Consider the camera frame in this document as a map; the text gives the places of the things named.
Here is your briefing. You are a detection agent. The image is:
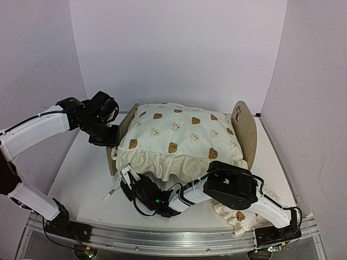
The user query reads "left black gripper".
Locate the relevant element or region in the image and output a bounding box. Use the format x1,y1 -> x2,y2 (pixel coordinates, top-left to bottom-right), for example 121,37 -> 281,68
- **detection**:
79,117 -> 121,147

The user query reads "large bear print cushion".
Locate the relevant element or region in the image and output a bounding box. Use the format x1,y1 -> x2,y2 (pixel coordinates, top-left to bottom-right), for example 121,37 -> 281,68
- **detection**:
101,102 -> 249,203

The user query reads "wooden pet bed frame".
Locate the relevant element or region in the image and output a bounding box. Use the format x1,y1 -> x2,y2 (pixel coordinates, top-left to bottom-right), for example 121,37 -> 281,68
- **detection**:
106,100 -> 258,177

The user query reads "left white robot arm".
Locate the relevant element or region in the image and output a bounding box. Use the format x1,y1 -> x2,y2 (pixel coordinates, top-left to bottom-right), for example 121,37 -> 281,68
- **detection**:
1,91 -> 119,242

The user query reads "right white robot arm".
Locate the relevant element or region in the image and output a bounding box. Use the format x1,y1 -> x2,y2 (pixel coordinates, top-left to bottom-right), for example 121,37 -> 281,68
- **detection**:
120,161 -> 303,248

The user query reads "small bear print pillow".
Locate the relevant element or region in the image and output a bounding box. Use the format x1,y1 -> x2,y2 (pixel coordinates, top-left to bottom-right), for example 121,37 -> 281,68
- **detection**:
213,200 -> 270,235

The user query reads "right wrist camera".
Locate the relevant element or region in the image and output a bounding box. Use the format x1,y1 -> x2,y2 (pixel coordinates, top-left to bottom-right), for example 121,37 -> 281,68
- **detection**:
120,165 -> 141,188

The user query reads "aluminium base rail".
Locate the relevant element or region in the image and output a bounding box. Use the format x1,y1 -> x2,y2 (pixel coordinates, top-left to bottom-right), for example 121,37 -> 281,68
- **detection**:
25,204 -> 320,251

